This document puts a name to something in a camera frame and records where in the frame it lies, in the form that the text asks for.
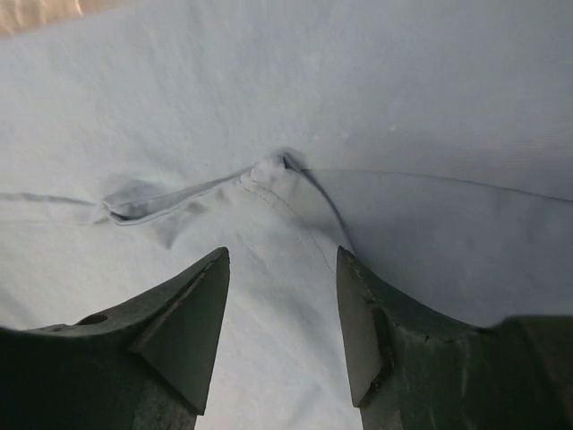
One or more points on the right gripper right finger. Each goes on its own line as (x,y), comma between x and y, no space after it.
(410,367)

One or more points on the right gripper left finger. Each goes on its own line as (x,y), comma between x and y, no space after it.
(144,364)

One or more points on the blue t shirt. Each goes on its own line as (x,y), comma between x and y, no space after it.
(433,138)

